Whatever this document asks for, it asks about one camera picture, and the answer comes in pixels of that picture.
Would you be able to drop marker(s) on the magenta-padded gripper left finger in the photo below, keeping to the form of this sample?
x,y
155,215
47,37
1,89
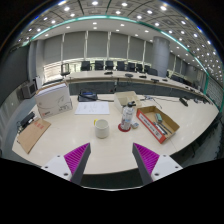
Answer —
x,y
76,160

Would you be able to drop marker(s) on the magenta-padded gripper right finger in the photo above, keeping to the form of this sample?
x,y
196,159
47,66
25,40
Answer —
x,y
148,160

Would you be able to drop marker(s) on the clear plastic bottle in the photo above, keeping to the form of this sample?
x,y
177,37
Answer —
x,y
127,116

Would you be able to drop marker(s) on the long black tool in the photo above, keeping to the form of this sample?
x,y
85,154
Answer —
x,y
160,128

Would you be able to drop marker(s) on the small white packet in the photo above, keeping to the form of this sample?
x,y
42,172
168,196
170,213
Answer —
x,y
135,125

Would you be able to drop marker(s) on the flat round red coaster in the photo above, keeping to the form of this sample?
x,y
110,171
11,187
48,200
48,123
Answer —
x,y
122,130

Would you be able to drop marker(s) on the open brown box, red side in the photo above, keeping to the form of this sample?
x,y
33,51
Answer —
x,y
146,116

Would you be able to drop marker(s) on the green block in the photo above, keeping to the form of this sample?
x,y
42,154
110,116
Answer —
x,y
158,117

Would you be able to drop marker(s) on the flat brown cardboard sheet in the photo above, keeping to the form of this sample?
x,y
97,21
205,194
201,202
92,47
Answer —
x,y
33,135

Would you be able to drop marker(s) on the white printed paper sheet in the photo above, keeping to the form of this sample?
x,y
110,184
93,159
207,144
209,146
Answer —
x,y
92,108

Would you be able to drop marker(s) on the large white printed cardboard box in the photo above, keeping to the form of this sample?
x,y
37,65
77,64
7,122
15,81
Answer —
x,y
53,100

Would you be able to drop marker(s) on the black desk phone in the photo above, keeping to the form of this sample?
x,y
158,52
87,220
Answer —
x,y
87,96

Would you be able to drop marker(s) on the white divided organizer box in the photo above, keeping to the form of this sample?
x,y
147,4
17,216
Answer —
x,y
123,98

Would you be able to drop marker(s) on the black tabletop device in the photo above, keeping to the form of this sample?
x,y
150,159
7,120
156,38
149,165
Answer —
x,y
184,101

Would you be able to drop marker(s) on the grey boxy monitor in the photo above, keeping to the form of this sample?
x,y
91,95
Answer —
x,y
28,90

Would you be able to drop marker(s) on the long curved conference desk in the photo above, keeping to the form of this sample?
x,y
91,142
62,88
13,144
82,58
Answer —
x,y
100,78

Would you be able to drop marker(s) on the small black desk monitor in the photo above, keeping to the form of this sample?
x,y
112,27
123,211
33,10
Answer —
x,y
65,69

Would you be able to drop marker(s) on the row of black office chairs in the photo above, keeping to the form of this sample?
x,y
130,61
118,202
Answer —
x,y
110,65

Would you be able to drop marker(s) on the round ceiling lights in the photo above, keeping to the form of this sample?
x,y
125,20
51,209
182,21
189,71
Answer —
x,y
95,3

